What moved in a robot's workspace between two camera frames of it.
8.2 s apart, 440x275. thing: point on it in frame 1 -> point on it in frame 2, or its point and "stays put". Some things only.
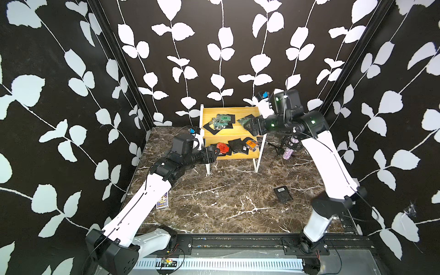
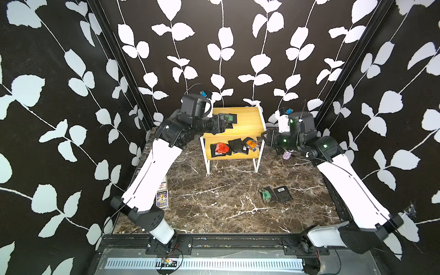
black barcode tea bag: x=283 y=194 stays put
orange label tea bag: x=252 y=145 stays put
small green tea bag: x=243 y=120 -> x=266 y=194
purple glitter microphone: x=289 y=152 stays put
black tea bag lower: x=238 y=145 stays put
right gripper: x=259 y=121 -> x=273 y=137
